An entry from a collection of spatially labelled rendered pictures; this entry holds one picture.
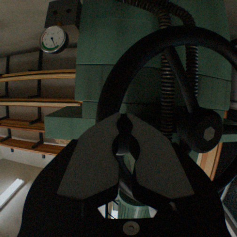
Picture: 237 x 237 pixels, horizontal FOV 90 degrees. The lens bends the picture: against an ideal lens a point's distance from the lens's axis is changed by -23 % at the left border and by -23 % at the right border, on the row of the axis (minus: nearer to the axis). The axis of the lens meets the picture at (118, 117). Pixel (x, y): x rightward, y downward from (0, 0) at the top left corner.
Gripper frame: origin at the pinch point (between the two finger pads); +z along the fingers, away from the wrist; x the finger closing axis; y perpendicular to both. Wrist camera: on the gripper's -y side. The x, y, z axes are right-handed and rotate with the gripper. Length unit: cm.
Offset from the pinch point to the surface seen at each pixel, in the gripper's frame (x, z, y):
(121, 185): 0.5, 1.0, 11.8
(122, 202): 4, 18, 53
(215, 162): 130, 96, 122
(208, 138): 11.4, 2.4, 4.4
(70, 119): -11.5, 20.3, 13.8
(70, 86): -89, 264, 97
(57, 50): -13.0, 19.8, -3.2
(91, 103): -6.3, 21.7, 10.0
